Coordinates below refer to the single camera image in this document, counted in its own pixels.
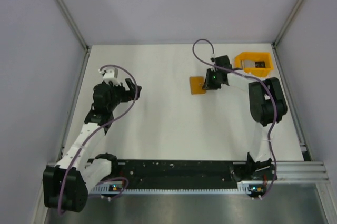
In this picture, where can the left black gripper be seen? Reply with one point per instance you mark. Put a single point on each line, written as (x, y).
(120, 88)

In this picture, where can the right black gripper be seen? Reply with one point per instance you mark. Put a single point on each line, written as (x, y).
(208, 85)

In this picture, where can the orange leather card holder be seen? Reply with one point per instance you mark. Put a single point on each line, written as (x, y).
(196, 85)

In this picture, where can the silver VIP card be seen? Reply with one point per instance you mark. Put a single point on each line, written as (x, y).
(247, 64)

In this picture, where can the yellow plastic bin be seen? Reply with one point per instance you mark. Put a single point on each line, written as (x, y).
(255, 56)

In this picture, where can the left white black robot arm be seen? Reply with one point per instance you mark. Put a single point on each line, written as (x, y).
(66, 184)

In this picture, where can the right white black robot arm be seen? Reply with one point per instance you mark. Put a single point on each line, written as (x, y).
(267, 106)

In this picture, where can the black card in bin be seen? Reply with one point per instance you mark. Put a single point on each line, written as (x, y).
(260, 64)

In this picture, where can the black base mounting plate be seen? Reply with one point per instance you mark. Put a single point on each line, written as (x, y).
(180, 174)

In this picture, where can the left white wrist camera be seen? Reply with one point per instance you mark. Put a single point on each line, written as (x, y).
(109, 73)

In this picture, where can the white slotted cable duct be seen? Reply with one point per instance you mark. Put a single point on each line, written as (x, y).
(114, 189)

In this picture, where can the left aluminium frame post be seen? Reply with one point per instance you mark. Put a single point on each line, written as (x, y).
(72, 24)

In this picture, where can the aluminium frame post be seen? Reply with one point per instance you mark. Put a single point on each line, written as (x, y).
(288, 22)
(72, 24)

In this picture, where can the aluminium front rail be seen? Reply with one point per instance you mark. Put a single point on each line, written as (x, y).
(301, 172)

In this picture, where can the right aluminium frame post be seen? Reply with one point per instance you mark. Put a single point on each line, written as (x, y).
(288, 22)

